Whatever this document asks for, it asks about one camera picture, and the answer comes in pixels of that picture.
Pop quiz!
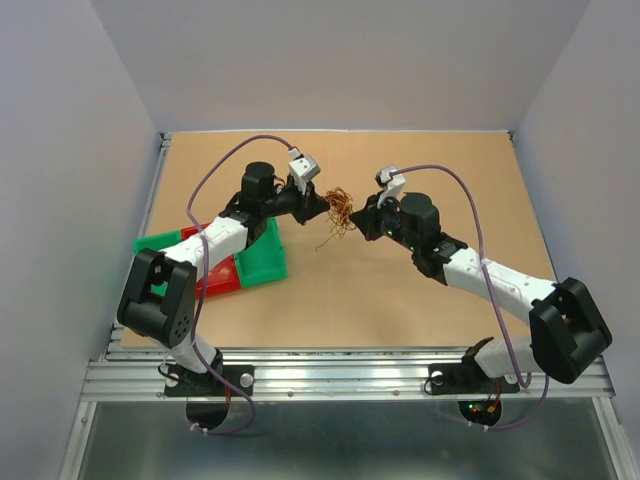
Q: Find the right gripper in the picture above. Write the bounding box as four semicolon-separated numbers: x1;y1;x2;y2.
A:
349;189;419;252

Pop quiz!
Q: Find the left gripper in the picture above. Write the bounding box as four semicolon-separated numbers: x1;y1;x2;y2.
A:
261;177;328;225

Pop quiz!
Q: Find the wire bundle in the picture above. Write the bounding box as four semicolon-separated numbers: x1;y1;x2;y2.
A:
313;186;357;252

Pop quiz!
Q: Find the green bin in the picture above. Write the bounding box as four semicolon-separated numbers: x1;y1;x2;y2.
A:
125;230;182;297
235;218;288;289

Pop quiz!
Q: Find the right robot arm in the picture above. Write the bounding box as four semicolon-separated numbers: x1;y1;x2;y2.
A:
350;193;613;395

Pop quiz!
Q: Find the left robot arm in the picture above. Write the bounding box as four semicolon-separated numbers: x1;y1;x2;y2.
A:
116;155;329;397

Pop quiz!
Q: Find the red bin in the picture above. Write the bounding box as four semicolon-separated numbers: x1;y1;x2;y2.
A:
180;224;245;300

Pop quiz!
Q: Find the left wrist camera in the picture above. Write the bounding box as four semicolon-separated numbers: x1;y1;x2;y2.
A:
289;152;321;182

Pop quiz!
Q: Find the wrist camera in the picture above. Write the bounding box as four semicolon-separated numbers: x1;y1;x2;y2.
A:
289;152;321;182
375;165;406;209

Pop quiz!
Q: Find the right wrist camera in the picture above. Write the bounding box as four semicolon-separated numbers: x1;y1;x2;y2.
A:
375;165;406;209

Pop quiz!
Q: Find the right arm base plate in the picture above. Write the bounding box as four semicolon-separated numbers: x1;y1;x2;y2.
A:
423;363;520;396

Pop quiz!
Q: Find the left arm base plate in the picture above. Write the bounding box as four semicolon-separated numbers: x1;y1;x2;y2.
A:
157;364;255;398

